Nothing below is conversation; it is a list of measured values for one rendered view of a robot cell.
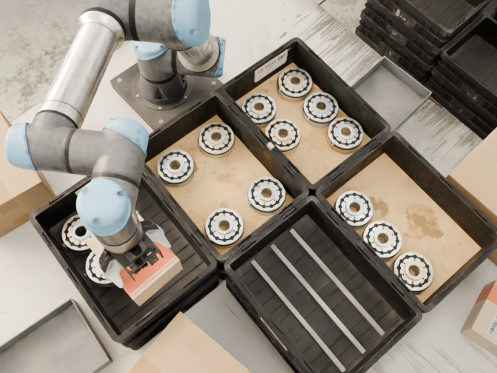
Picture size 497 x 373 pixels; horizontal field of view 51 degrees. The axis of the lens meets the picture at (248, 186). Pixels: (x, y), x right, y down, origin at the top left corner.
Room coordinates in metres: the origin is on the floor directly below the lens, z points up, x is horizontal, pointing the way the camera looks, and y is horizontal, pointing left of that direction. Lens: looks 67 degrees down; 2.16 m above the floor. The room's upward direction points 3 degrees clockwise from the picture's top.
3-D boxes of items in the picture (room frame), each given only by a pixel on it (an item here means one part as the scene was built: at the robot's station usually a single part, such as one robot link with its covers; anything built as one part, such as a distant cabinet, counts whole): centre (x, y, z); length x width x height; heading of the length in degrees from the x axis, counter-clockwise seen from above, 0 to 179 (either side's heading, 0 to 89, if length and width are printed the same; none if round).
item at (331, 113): (0.81, -0.20, 0.86); 0.10 x 0.10 x 0.01
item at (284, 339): (0.26, -0.19, 0.92); 0.40 x 0.30 x 0.02; 42
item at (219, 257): (0.56, 0.08, 0.92); 0.40 x 0.30 x 0.02; 42
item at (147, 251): (0.26, 0.21, 1.24); 0.09 x 0.08 x 0.12; 46
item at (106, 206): (0.26, 0.21, 1.40); 0.09 x 0.08 x 0.11; 176
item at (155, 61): (0.93, 0.29, 0.91); 0.13 x 0.12 x 0.14; 86
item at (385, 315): (0.26, -0.19, 0.87); 0.40 x 0.30 x 0.11; 42
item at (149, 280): (0.28, 0.23, 1.08); 0.16 x 0.12 x 0.07; 46
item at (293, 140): (0.71, -0.09, 0.86); 0.10 x 0.10 x 0.01
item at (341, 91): (0.76, -0.14, 0.87); 0.40 x 0.30 x 0.11; 42
